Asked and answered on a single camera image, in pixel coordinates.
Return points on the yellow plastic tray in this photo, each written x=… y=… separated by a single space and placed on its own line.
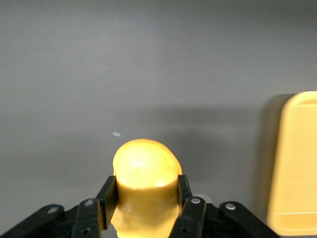
x=294 y=163

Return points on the dark grey table mat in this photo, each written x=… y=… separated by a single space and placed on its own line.
x=99 y=74

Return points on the yellow potato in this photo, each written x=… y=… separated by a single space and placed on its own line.
x=146 y=173

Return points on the tiny white speck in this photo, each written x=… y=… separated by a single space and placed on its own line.
x=116 y=134

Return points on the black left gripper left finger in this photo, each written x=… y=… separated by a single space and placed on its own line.
x=86 y=218

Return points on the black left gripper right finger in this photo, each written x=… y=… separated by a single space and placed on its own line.
x=193 y=218

